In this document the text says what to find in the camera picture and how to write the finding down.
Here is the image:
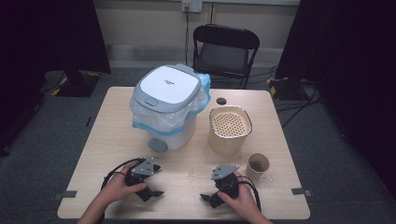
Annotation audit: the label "right hand-held gripper black cable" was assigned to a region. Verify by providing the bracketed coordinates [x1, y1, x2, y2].
[237, 175, 262, 213]

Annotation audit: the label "beige cylindrical container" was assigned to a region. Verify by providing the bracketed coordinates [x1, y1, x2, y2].
[207, 105, 254, 156]

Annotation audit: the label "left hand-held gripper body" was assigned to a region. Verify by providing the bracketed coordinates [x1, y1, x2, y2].
[124, 157, 162, 188]

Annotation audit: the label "dark curtain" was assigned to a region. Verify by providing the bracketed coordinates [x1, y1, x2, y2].
[275, 0, 396, 200]
[0, 0, 112, 157]

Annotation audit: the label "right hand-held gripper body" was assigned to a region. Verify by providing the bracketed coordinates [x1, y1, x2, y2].
[210, 163, 240, 199]

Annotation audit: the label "clear blue-edged trash bag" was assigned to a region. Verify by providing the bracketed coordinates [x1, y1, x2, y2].
[129, 73, 212, 137]

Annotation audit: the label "black floor cables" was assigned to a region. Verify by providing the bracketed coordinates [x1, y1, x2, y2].
[248, 64, 323, 129]

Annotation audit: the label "white pedal trash can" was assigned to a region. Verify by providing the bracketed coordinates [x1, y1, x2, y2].
[132, 63, 204, 153]

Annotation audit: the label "grey tape strip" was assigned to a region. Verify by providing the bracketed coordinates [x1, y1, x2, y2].
[53, 189, 78, 201]
[290, 187, 314, 197]

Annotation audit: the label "white wall socket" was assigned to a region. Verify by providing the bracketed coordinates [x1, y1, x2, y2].
[181, 0, 204, 13]

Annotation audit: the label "person's right hand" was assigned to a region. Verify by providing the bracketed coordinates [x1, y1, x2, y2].
[218, 172, 260, 216]

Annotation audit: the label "brown paper cup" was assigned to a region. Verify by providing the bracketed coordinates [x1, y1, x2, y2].
[245, 152, 271, 181]

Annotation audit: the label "person's left hand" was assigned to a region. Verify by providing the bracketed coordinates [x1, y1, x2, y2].
[102, 161, 148, 204]

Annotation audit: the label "beige perforated strainer insert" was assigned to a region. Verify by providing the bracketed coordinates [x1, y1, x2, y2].
[211, 108, 250, 138]

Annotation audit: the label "left hand-held gripper black cable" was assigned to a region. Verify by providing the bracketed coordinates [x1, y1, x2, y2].
[100, 157, 146, 191]

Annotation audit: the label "clear liquid spill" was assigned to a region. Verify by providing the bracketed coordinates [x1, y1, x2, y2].
[186, 166, 204, 181]

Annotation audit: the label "black wall socket cable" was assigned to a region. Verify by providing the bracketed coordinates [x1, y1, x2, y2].
[184, 6, 191, 67]

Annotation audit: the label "black folding chair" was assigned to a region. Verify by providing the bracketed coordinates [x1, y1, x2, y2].
[191, 23, 261, 90]

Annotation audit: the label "hand-held gripper black cable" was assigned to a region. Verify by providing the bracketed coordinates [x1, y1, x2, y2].
[237, 175, 262, 213]
[100, 157, 146, 191]

